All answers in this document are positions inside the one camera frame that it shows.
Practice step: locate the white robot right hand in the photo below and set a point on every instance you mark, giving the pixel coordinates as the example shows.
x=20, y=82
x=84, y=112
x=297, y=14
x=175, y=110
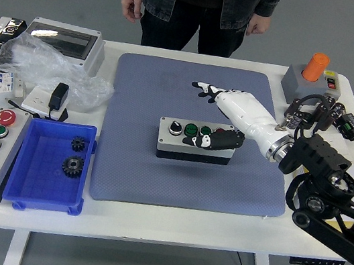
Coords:
x=245, y=111

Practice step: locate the person's left hand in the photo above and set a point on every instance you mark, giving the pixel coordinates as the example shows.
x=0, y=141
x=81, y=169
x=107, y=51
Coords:
x=259, y=24

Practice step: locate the person's right hand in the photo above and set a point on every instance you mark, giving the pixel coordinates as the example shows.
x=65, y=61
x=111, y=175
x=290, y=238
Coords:
x=130, y=4

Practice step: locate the four-button grey control box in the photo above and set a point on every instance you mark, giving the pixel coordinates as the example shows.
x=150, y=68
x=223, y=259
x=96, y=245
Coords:
x=191, y=150

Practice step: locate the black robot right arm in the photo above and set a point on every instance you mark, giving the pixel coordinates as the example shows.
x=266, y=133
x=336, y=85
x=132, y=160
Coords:
x=316, y=155

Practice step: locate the black cylindrical capacitor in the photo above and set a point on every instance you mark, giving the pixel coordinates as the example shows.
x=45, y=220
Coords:
x=328, y=120
x=338, y=108
x=330, y=101
x=319, y=114
x=297, y=120
x=292, y=108

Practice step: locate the grey block base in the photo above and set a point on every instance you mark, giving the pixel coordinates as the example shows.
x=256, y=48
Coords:
x=294, y=84

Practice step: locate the person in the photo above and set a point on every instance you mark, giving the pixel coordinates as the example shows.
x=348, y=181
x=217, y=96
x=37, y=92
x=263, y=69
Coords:
x=199, y=0

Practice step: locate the orange cylinder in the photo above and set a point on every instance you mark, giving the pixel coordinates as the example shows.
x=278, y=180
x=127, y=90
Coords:
x=315, y=65

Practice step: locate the grey distribution box dark window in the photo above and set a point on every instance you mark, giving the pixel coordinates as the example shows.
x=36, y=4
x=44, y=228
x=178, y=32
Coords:
x=63, y=40

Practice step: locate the black module green terminals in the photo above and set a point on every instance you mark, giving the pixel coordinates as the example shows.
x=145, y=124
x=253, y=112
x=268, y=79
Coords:
x=351, y=127

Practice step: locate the clear plastic bag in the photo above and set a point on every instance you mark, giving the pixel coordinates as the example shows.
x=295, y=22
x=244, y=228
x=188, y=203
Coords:
x=39, y=62

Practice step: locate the black power adapter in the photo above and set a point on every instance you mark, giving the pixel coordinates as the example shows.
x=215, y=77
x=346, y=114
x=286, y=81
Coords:
x=59, y=95

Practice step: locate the blue-grey padded mat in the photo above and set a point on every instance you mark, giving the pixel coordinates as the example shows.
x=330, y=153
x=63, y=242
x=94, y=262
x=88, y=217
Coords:
x=129, y=172

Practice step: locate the small black gear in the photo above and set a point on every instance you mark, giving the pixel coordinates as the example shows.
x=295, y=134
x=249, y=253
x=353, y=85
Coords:
x=77, y=144

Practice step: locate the black table control panel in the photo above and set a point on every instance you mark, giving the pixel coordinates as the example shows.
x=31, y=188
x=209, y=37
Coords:
x=315, y=262

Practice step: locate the large black gear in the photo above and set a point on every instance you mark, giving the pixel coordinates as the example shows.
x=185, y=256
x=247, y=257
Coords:
x=73, y=165

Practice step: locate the blue plastic bin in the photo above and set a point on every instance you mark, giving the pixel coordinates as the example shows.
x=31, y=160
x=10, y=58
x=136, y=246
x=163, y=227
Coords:
x=39, y=181

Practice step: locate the white wall socket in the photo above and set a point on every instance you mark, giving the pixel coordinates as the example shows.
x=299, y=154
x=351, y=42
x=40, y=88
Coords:
x=38, y=99

